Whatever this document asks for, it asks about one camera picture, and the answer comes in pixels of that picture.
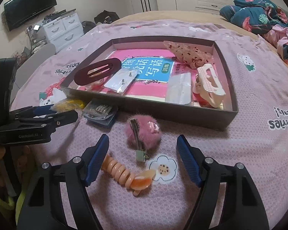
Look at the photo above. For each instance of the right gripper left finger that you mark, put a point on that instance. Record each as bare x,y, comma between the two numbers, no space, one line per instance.
43,208

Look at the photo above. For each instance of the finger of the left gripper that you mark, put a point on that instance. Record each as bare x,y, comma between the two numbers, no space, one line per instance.
31,112
37,125

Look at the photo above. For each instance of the yellow bangles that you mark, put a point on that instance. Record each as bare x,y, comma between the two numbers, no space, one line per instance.
68,105

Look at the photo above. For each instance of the clear box of hairpins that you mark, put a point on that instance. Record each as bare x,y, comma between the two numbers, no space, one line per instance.
99,113

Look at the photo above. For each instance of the maroon oval hair clip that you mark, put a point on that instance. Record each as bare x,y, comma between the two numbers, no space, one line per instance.
97,71

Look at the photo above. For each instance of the white earring card packet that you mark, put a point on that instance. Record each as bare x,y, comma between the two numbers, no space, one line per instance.
121,80

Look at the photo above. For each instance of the pink fluffy pompom clip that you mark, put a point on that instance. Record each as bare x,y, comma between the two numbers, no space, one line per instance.
143,134

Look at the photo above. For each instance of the cream hair claw clip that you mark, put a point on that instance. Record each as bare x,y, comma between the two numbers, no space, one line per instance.
208,86

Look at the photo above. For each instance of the clear plastic jewelry packet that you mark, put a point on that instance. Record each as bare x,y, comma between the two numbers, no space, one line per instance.
179,89

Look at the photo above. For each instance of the green garment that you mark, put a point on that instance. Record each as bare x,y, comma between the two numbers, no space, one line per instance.
11,209

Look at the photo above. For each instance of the grey bed footboard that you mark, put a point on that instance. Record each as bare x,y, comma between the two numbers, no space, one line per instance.
30,65

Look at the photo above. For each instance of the pink printed blanket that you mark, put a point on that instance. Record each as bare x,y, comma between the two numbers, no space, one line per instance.
257,137

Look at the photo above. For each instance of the white drawer cabinet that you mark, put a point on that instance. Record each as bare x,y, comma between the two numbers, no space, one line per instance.
62,31

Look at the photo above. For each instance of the pink book in box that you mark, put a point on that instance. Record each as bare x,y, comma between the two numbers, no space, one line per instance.
155,67

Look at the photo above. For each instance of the black bag on floor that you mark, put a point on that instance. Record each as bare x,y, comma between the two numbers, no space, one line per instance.
105,17

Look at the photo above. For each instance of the dark shallow cardboard box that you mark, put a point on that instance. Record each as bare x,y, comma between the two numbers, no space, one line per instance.
198,113

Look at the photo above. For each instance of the pink floral clothing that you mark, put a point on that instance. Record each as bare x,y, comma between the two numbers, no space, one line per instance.
278,37

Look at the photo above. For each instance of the teal floral quilt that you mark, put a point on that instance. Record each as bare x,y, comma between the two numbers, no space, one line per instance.
255,16

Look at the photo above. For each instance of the wall mounted black television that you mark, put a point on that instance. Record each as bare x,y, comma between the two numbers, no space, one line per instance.
17,12

